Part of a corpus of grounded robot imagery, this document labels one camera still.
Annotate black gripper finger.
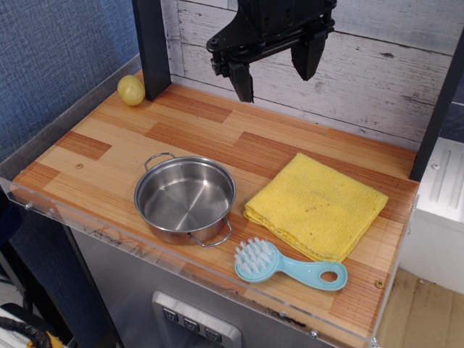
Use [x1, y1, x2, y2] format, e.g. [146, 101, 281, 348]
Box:
[291, 31, 326, 80]
[228, 62, 254, 103]

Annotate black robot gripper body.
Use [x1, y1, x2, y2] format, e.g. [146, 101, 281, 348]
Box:
[207, 1, 337, 77]

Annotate light blue scrub brush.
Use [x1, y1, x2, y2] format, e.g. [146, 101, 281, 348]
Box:
[234, 237, 348, 291]

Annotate yellow egg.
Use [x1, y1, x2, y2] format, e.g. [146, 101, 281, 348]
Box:
[117, 75, 146, 106]

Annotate stainless steel pot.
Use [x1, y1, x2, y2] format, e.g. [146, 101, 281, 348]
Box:
[134, 152, 236, 248]

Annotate yellow folded cloth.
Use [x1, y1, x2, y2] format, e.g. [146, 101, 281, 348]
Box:
[244, 153, 388, 262]

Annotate white aluminium side unit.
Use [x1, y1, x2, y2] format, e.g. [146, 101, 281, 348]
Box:
[399, 138, 463, 294]

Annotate grey button control panel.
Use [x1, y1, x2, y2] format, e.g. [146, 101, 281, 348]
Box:
[152, 291, 242, 347]

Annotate yellow black object bottom left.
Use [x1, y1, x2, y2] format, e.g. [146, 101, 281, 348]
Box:
[1, 303, 66, 347]

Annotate black left vertical post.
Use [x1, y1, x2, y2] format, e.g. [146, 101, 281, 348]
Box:
[132, 0, 171, 101]

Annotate black vertical post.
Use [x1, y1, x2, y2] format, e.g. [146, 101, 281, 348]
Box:
[132, 0, 171, 101]
[409, 32, 463, 182]

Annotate black right vertical post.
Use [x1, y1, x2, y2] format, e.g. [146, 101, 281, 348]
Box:
[409, 32, 463, 182]

